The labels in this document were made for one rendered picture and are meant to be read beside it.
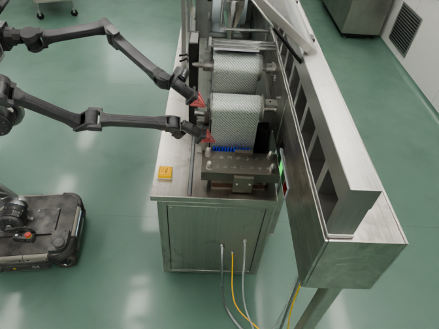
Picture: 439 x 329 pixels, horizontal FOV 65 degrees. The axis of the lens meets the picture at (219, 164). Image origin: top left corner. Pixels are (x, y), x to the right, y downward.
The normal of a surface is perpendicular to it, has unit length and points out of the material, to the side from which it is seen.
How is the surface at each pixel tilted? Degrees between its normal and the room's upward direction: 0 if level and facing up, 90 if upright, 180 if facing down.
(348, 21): 90
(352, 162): 0
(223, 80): 92
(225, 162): 0
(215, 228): 90
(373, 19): 90
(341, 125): 0
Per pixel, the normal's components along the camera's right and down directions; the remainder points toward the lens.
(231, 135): 0.00, 0.71
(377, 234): 0.07, -0.70
